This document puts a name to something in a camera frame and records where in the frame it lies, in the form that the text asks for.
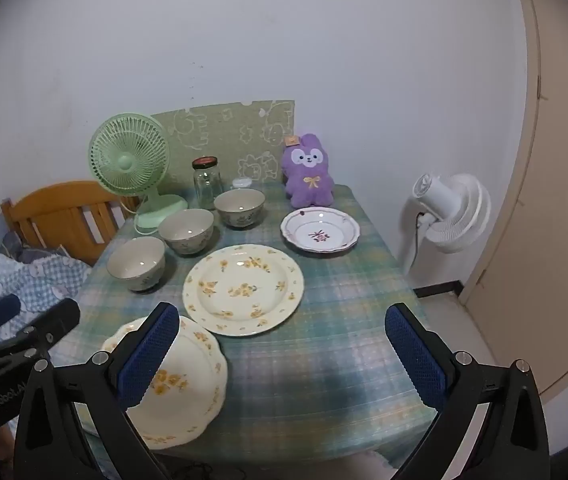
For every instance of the white standing fan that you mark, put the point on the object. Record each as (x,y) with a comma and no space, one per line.
(456,210)

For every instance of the round yellow floral plate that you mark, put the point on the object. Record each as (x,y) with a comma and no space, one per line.
(244,290)

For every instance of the green plaid tablecloth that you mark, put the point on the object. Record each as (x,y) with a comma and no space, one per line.
(324,310)

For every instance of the purple plush rabbit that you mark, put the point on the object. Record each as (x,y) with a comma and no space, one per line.
(309,175)

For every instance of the blue checked blanket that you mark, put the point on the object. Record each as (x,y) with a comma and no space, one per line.
(38,280)

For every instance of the cotton swab container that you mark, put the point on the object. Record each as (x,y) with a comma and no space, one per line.
(242,183)

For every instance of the floral ceramic bowl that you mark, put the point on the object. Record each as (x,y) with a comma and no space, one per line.
(136,265)
(186,232)
(239,207)

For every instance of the green printed wall mat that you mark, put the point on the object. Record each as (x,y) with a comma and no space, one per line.
(223,130)

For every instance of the scalloped yellow floral plate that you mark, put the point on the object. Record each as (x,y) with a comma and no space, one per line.
(183,400)

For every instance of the wooden headboard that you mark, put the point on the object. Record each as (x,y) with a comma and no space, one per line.
(53,210)

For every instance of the glass jar with dark lid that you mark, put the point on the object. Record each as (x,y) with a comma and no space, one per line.
(207,185)

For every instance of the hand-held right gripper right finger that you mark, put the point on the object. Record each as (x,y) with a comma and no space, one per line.
(416,360)

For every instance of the white plate with red pattern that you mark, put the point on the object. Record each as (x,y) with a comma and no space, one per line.
(320,230)

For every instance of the green desk fan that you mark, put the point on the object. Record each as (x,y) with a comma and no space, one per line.
(126,160)

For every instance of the beige door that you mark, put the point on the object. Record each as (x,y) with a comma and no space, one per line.
(539,260)

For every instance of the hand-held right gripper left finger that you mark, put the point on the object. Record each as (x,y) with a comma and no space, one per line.
(148,355)

